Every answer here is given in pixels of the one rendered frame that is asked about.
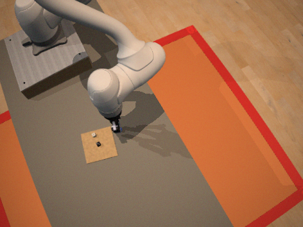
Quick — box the orange flat mat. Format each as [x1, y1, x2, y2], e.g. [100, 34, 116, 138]
[81, 126, 118, 164]

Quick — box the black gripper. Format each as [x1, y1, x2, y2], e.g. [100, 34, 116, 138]
[105, 111, 122, 133]

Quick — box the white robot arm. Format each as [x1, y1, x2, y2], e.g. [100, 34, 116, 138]
[14, 0, 166, 118]

